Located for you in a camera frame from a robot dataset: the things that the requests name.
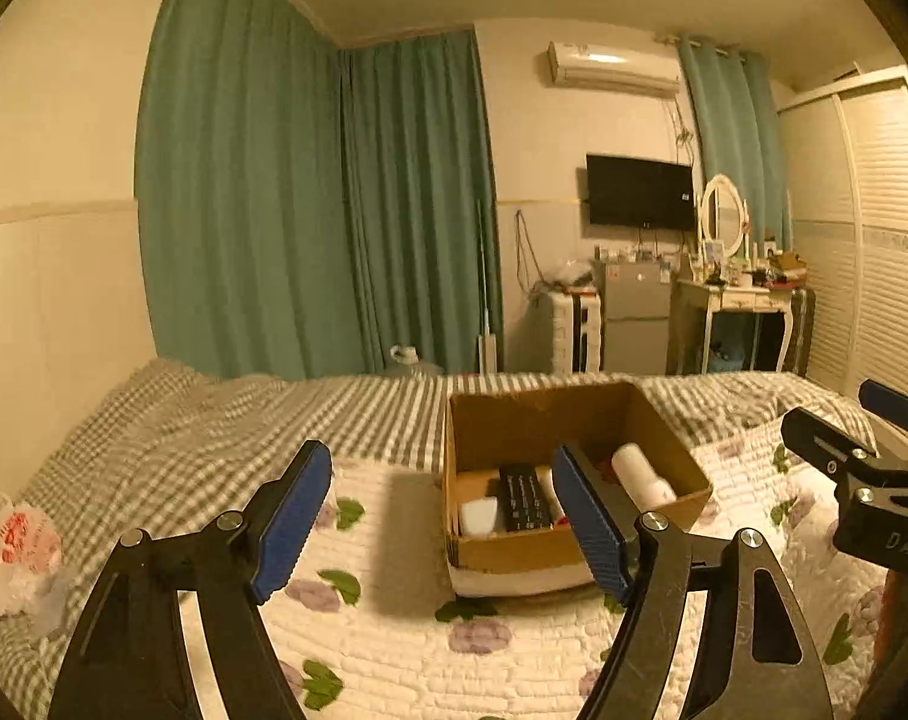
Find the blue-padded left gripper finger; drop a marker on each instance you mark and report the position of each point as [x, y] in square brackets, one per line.
[127, 657]

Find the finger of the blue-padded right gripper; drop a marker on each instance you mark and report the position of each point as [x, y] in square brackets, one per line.
[755, 658]

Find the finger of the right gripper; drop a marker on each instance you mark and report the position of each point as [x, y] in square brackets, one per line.
[835, 454]
[885, 402]

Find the white cylindrical bottle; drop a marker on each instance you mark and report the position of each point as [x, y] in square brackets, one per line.
[646, 488]

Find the black remote control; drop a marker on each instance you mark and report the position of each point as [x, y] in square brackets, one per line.
[523, 503]

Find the light blue earbuds case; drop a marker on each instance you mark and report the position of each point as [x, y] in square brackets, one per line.
[480, 518]

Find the white tube red cap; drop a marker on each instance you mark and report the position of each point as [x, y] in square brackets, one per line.
[547, 485]

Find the person's hand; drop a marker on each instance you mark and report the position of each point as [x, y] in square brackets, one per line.
[893, 617]

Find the dark suitcase by wardrobe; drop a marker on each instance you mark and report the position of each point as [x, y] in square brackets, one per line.
[803, 305]

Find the blue laundry basket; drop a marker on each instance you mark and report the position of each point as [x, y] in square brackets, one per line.
[725, 357]

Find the white red plastic bag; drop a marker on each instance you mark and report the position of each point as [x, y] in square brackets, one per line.
[30, 556]

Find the white dressing table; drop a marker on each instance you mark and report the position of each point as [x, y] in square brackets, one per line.
[703, 315]

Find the brown cardboard box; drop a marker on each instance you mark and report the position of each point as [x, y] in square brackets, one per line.
[486, 431]

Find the grey checked bed sheet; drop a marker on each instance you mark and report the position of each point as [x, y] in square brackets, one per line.
[170, 448]

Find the white floral quilted mat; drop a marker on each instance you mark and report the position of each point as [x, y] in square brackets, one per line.
[369, 626]

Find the silver mini fridge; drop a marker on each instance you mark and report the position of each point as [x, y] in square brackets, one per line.
[636, 312]

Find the white oval vanity mirror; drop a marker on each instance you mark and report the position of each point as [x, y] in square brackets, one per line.
[723, 217]

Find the white ribbed suitcase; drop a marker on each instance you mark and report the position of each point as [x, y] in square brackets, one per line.
[569, 332]

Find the white louvered wardrobe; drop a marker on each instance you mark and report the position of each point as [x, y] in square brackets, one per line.
[846, 148]

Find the clear water jug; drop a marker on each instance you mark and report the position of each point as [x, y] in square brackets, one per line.
[404, 361]

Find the small green window curtain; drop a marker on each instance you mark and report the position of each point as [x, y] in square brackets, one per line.
[739, 129]

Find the white air conditioner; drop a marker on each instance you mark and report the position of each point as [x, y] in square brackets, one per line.
[597, 67]

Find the large green curtain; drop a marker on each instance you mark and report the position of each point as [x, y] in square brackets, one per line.
[303, 207]

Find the black wall television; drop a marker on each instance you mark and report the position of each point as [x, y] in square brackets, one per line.
[640, 193]

